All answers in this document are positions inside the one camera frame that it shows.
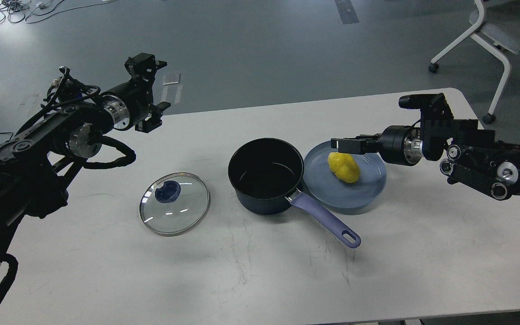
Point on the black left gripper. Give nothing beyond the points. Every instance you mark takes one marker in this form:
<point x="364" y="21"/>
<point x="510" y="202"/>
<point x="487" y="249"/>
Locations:
<point x="130" y="104"/>

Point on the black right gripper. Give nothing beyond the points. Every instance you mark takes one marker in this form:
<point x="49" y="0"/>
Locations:
<point x="391" y="145"/>

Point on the glass pot lid blue knob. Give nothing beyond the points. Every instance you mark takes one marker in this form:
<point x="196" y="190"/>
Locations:
<point x="174" y="204"/>

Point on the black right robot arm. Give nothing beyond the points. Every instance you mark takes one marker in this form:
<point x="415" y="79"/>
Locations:
<point x="466" y="153"/>

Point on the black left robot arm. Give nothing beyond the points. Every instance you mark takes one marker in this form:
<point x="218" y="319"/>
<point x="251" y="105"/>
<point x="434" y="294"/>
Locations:
<point x="69" y="133"/>

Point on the blue round plate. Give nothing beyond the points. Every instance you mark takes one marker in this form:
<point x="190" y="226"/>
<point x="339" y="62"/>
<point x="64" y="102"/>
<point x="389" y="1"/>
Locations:
<point x="324" y="186"/>

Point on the dark blue saucepan purple handle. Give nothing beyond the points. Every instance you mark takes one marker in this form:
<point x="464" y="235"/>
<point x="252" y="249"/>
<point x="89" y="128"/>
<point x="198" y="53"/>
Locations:
<point x="266" y="175"/>

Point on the white frame grey chair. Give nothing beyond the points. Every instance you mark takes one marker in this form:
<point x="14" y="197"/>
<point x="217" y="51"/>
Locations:
<point x="496" y="28"/>

